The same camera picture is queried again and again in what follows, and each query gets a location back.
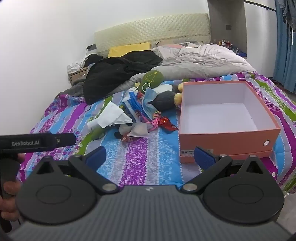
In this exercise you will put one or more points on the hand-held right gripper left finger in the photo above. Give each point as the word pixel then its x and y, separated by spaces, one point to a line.
pixel 97 155

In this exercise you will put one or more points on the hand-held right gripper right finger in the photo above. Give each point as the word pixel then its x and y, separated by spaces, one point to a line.
pixel 203 158

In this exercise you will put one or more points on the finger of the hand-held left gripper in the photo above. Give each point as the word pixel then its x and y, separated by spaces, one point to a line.
pixel 67 139

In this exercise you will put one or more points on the panda plush toy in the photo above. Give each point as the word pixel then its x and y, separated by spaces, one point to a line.
pixel 123 131

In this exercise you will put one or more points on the orange cardboard box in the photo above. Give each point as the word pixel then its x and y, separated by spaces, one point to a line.
pixel 222 115

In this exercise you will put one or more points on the small yellow toy pink ribbon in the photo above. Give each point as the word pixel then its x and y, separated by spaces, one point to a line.
pixel 154 121

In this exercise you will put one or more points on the person's left hand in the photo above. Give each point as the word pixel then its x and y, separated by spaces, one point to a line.
pixel 10 206

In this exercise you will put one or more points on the green plush stick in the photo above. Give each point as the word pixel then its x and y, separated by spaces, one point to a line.
pixel 98 133

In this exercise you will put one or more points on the white tissue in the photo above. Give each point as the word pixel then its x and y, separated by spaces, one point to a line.
pixel 113 115

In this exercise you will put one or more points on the striped floral bed sheet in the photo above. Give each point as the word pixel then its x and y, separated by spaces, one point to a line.
pixel 143 160

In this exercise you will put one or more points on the red candy wrapper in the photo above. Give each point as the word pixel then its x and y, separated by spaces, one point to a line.
pixel 168 125

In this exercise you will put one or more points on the clear plastic wrapper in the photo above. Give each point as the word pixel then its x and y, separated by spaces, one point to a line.
pixel 138 129

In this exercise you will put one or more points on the dark grey cloth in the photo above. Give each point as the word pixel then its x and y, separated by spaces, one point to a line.
pixel 74 89

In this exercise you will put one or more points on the blue plastic packet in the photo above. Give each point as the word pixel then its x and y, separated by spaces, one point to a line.
pixel 134 105

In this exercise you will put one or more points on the brown cardboard box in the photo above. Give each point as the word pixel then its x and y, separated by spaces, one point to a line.
pixel 78 75

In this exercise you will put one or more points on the grey plush toy green hat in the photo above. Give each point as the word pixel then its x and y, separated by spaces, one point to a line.
pixel 161 97

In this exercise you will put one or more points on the crumpled white cloth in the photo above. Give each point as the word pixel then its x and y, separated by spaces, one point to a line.
pixel 75 66

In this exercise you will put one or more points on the blue face mask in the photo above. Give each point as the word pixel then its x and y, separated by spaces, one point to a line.
pixel 149 102

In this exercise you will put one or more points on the black clothing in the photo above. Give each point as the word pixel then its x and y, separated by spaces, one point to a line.
pixel 111 71

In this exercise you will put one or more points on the grey pink duvet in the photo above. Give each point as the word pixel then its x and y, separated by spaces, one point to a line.
pixel 203 61

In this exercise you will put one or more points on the yellow pillow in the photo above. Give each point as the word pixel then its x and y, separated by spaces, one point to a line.
pixel 129 49

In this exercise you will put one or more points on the row of small bottles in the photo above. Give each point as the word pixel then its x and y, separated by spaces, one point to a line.
pixel 223 43

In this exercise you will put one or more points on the cream quilted headboard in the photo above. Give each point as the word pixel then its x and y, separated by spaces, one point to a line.
pixel 152 30

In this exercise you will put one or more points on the blue curtain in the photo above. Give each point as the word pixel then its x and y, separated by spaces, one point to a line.
pixel 283 46

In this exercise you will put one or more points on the hanging clothes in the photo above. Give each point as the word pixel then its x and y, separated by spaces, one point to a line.
pixel 290 14

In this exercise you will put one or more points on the wall switch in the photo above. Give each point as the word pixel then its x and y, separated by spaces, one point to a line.
pixel 228 27

